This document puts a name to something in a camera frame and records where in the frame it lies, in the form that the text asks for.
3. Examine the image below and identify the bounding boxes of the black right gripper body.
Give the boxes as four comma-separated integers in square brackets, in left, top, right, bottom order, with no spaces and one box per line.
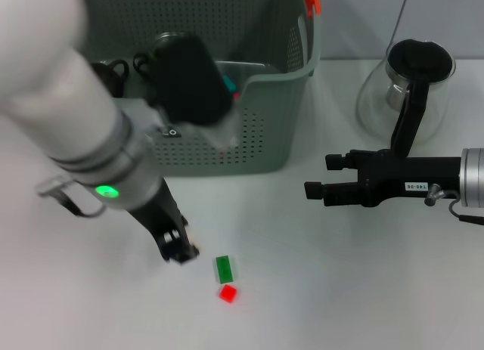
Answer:
[356,148,464,209]

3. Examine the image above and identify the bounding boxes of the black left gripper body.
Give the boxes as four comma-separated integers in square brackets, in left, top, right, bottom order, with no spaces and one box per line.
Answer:
[127,177,189,240]

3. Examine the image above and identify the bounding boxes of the glass teacup with black handle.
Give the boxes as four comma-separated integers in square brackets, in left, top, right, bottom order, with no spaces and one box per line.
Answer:
[132,31,190,81]

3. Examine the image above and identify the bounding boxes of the grey-green perforated storage bin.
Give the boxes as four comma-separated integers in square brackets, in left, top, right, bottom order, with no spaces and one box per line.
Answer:
[75,0,324,177]

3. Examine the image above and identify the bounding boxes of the green toy brick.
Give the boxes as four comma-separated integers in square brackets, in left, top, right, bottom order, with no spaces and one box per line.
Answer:
[213,254,237,285]

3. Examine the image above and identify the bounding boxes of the small red toy brick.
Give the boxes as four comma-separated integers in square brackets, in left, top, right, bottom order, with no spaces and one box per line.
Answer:
[218,283,240,305]

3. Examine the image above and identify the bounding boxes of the dark clay teapot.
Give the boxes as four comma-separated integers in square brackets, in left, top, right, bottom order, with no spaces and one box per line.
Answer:
[90,58,130,99]

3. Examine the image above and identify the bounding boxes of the right arm cable with connector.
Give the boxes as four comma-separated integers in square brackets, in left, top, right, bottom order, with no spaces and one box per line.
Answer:
[423,183,484,226]

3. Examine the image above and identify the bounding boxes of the glass pitcher with black handle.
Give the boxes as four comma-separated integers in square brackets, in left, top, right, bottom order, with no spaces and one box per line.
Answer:
[355,39,458,154]

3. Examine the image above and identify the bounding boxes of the thin grey wall cable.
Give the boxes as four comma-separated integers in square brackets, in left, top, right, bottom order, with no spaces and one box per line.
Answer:
[389,0,413,45]

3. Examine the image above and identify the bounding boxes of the orange bin handle clip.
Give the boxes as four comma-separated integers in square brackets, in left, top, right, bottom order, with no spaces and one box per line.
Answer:
[301,0,322,18]

